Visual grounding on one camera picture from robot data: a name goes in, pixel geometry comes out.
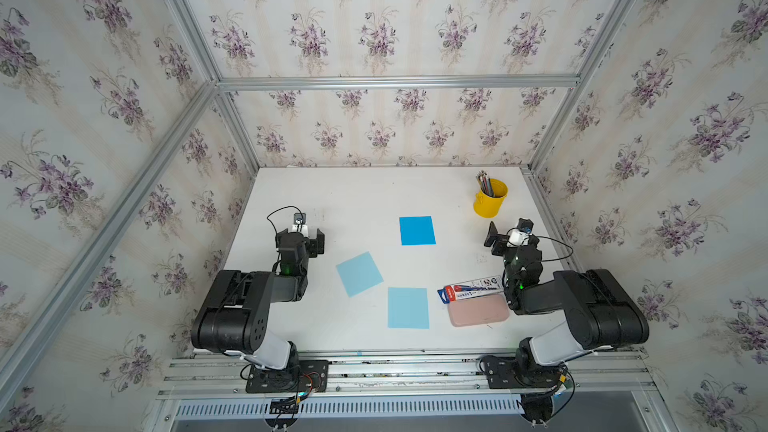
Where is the bright blue square paper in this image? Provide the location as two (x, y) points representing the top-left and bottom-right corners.
(399, 216), (436, 246)

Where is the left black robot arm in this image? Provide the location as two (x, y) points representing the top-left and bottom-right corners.
(190, 226), (325, 372)

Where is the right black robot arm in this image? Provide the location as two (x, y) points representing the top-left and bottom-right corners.
(484, 218), (650, 370)

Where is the light blue tilted paper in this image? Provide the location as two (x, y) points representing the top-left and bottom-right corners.
(336, 252), (383, 297)

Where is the light blue front paper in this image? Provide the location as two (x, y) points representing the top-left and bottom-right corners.
(387, 287), (430, 330)

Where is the yellow pencil cup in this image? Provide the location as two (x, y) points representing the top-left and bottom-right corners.
(473, 179), (509, 219)

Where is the colored pencils bundle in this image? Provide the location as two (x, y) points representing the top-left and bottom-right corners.
(477, 170), (495, 198)

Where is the pink eraser case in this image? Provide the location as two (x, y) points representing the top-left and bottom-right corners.
(447, 294), (510, 328)

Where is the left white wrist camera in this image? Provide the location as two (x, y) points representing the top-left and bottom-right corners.
(291, 212), (309, 237)

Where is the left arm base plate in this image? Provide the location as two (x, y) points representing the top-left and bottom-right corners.
(245, 360), (330, 394)

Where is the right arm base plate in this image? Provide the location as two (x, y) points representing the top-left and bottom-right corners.
(479, 355), (568, 390)

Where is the white vented cable duct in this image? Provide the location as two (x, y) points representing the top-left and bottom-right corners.
(173, 394), (523, 421)

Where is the aluminium front rail frame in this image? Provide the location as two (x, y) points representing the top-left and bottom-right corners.
(142, 349), (677, 431)

